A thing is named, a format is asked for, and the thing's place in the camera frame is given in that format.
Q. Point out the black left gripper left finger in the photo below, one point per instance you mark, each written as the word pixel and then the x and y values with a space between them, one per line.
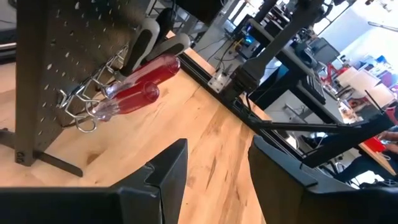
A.
pixel 93 208

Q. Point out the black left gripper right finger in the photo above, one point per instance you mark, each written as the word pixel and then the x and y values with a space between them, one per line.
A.
pixel 311 208

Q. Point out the small red clear Husky screwdriver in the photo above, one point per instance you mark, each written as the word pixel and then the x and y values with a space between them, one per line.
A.
pixel 133 99

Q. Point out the large red clear Husky screwdriver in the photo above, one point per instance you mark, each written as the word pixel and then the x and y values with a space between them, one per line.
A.
pixel 152 73

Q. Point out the grey black nut driver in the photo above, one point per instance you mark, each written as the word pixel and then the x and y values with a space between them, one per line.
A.
pixel 171 46
pixel 143 43

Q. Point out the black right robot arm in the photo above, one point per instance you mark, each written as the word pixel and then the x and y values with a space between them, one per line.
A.
pixel 280 40

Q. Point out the person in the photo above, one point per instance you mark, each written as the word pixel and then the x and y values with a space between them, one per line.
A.
pixel 357 165

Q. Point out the wooden work table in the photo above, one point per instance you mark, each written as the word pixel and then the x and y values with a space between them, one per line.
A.
pixel 384 161

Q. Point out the red tray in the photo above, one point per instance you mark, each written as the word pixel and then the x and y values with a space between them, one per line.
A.
pixel 374 144

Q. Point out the black metal pegboard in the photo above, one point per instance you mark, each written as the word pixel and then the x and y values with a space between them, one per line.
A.
pixel 62 46

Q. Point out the black aluminium table frame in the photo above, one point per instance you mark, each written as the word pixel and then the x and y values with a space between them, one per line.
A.
pixel 311 127

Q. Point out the chrome screwdriver holder rail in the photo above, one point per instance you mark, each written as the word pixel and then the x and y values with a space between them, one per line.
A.
pixel 90 82

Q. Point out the metal arm base bracket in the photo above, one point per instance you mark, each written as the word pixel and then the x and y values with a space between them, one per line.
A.
pixel 219 81

